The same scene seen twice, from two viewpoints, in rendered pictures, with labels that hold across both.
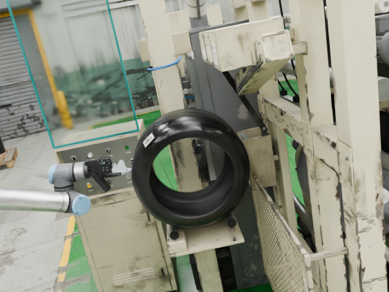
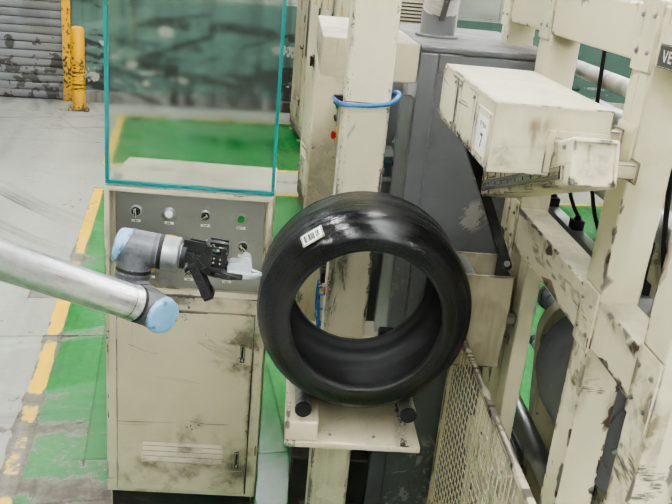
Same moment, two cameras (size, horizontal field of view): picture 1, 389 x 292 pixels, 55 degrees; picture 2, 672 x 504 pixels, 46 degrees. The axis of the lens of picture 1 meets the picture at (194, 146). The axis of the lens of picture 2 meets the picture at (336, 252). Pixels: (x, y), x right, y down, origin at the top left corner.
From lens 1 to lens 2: 0.39 m
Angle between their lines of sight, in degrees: 4
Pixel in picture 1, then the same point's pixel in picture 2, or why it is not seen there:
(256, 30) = (565, 121)
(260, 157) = (484, 312)
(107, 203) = not seen: hidden behind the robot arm
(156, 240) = (243, 400)
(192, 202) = (342, 357)
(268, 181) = (485, 356)
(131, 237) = (200, 381)
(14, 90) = not seen: outside the picture
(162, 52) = (370, 78)
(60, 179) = (133, 258)
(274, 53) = (585, 172)
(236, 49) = (522, 142)
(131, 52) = not seen: outside the picture
